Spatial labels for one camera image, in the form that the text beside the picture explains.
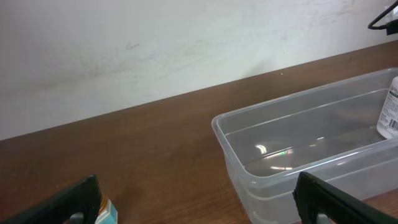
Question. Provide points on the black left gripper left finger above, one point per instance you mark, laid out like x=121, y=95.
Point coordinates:
x=83, y=197

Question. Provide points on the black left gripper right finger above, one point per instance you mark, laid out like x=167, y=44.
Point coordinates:
x=319, y=202

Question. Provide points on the white spray bottle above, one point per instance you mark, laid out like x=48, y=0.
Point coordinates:
x=387, y=122

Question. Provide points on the clear plastic container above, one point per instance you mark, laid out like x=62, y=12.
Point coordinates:
x=328, y=131

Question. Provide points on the small gold-lid jar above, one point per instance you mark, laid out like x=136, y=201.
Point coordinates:
x=107, y=213

